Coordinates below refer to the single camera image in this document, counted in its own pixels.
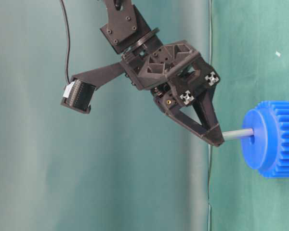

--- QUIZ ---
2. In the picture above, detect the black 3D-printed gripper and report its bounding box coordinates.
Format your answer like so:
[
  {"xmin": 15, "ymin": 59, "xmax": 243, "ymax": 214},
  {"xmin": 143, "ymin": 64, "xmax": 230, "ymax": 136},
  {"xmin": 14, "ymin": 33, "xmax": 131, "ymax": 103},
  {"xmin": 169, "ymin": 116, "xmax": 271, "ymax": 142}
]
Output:
[{"xmin": 121, "ymin": 40, "xmax": 223, "ymax": 147}]

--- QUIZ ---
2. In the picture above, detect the grey metal shaft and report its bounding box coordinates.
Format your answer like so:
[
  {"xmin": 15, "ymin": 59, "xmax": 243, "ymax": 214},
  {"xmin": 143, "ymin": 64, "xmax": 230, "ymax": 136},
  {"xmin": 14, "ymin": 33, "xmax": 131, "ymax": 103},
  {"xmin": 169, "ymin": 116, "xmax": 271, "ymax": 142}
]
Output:
[{"xmin": 222, "ymin": 128, "xmax": 254, "ymax": 141}]

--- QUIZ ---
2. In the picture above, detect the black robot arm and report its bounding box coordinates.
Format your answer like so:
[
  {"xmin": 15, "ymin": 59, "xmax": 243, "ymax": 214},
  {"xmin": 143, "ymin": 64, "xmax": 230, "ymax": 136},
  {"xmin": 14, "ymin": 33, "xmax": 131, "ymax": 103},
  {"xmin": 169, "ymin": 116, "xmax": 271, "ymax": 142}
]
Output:
[{"xmin": 101, "ymin": 0, "xmax": 224, "ymax": 146}]

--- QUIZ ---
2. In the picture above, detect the blue plastic spur gear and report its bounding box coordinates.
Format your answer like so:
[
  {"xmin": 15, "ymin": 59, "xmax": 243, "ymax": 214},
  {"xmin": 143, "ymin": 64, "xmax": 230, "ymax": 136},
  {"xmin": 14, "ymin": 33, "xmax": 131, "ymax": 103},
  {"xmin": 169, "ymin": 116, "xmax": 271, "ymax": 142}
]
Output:
[{"xmin": 241, "ymin": 101, "xmax": 289, "ymax": 178}]

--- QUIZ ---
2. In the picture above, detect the green backdrop curtain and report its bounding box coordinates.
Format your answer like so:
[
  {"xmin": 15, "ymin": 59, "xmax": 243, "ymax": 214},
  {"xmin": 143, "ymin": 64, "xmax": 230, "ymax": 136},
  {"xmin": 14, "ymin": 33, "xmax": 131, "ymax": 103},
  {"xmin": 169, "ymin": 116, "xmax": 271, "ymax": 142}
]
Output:
[{"xmin": 0, "ymin": 0, "xmax": 208, "ymax": 231}]

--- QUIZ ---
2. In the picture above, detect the green cloth mat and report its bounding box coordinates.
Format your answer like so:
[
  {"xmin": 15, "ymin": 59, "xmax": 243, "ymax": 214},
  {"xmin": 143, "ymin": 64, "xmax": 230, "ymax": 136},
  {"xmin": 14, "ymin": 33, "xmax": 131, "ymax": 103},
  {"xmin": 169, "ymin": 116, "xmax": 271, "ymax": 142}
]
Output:
[{"xmin": 210, "ymin": 0, "xmax": 289, "ymax": 231}]

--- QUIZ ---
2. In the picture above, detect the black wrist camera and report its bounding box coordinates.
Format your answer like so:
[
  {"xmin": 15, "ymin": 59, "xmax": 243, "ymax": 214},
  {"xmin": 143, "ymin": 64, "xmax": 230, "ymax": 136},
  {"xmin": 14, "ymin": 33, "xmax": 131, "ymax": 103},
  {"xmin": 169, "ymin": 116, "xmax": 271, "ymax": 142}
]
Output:
[{"xmin": 61, "ymin": 79, "xmax": 95, "ymax": 114}]

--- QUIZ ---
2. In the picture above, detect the black camera cable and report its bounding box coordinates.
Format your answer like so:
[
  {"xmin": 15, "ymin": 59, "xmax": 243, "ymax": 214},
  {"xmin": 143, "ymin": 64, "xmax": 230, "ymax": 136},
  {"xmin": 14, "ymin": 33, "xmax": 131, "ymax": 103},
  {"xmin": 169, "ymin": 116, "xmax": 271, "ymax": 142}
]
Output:
[{"xmin": 59, "ymin": 0, "xmax": 71, "ymax": 85}]

